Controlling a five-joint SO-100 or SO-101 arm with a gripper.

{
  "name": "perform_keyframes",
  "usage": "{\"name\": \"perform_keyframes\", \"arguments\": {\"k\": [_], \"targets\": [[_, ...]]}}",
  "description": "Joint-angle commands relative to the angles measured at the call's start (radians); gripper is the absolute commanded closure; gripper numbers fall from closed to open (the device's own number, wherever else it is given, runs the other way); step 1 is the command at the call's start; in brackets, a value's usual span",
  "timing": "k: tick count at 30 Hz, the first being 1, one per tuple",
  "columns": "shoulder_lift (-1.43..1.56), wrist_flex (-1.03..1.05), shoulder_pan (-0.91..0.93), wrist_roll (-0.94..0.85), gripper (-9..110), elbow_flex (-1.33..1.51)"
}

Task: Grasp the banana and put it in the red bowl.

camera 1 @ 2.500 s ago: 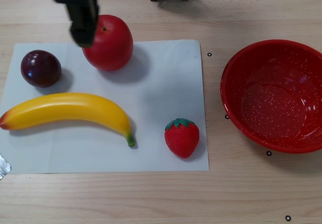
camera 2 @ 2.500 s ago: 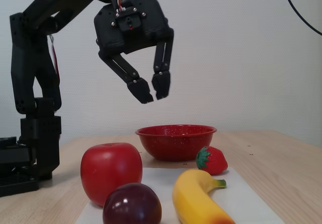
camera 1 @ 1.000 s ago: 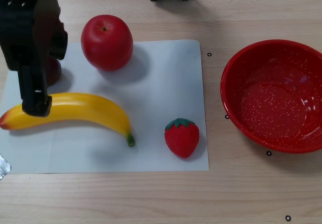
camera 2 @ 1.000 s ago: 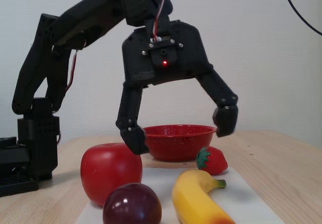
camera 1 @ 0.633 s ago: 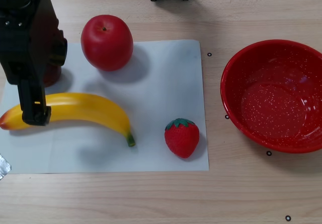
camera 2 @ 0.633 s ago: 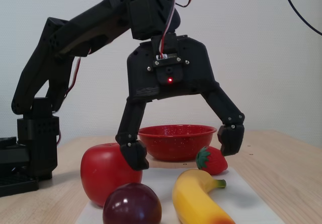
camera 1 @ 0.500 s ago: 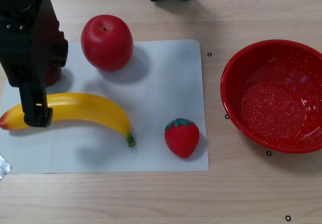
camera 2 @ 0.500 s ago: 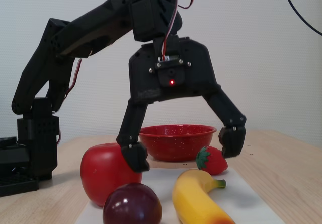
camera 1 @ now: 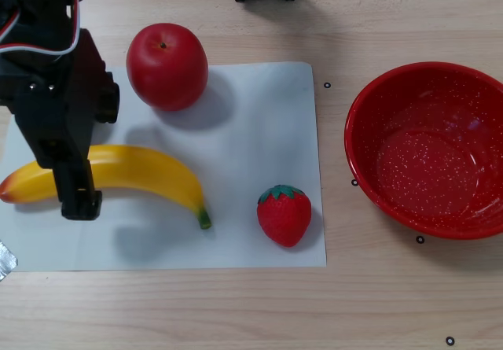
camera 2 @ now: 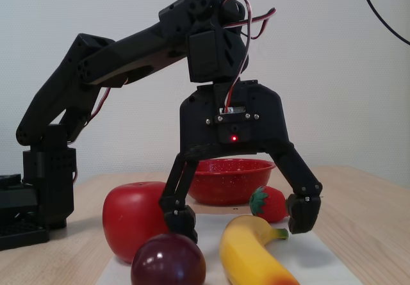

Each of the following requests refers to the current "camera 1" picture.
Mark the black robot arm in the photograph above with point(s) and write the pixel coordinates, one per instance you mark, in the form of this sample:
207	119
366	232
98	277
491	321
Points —
43	12

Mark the red speckled bowl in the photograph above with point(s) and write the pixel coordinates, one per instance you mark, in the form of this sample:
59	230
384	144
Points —
424	149

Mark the white paper sheet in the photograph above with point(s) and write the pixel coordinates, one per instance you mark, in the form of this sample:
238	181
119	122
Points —
236	149

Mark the red toy apple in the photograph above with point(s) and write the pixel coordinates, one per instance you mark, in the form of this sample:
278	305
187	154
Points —
167	67

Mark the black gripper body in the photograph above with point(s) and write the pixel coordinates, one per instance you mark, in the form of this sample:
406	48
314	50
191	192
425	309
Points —
59	145

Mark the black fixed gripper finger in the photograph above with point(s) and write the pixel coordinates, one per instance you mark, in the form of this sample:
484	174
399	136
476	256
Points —
76	185

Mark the grey duct tape piece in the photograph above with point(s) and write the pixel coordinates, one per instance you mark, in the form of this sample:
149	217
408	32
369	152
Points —
6	263

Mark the red toy strawberry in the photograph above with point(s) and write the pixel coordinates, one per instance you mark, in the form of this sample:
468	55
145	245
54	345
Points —
285	216

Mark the yellow toy banana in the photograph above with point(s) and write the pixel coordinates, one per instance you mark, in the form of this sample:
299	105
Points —
157	169

